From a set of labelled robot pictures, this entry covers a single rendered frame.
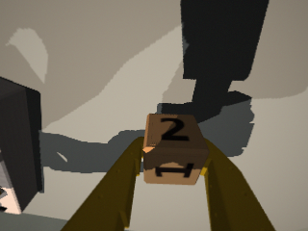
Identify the brown number cube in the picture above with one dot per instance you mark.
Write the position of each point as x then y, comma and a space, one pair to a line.
174, 150

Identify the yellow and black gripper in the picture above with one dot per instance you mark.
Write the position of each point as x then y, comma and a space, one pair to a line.
232, 205

